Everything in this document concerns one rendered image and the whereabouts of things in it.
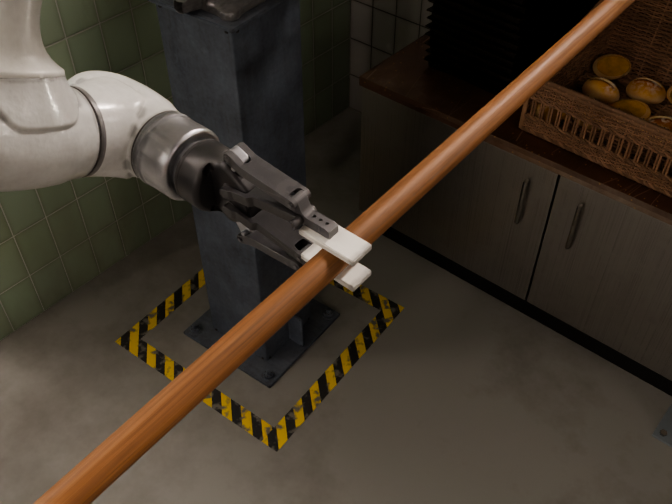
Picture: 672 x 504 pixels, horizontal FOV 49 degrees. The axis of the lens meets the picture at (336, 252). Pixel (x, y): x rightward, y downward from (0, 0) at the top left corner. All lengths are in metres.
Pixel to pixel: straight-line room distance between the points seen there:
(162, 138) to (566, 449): 1.44
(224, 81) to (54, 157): 0.74
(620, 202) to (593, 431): 0.61
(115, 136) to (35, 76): 0.11
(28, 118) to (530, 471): 1.49
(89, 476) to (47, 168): 0.33
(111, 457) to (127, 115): 0.39
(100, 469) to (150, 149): 0.36
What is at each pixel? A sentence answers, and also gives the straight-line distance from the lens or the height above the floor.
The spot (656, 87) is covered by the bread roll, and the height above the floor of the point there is 0.64.
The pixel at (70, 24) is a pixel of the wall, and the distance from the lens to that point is 2.01.
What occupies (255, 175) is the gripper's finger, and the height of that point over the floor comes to 1.19.
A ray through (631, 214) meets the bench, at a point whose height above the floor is 0.53.
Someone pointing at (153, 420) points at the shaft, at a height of 1.13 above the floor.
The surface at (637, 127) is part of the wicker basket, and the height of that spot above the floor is 0.71.
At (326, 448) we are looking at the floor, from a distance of 1.92.
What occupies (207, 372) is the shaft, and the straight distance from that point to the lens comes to 0.66.
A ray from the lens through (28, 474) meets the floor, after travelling 2.03.
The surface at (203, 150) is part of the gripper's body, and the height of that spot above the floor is 1.17.
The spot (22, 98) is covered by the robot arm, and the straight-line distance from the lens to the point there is 0.79.
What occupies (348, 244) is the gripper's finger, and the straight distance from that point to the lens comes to 0.72.
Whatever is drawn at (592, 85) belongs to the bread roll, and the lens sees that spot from 2.04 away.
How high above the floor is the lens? 1.65
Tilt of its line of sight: 44 degrees down
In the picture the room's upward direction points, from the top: straight up
